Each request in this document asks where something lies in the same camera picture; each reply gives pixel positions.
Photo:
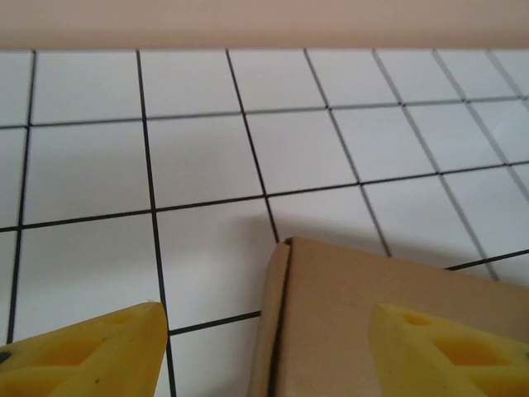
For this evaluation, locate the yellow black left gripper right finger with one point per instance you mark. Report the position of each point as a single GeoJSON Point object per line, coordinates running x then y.
{"type": "Point", "coordinates": [454, 364]}

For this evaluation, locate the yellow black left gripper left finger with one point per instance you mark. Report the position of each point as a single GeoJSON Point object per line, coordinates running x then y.
{"type": "Point", "coordinates": [82, 364]}

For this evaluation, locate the brown cardboard paper box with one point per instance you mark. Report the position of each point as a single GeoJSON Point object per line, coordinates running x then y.
{"type": "Point", "coordinates": [330, 310]}

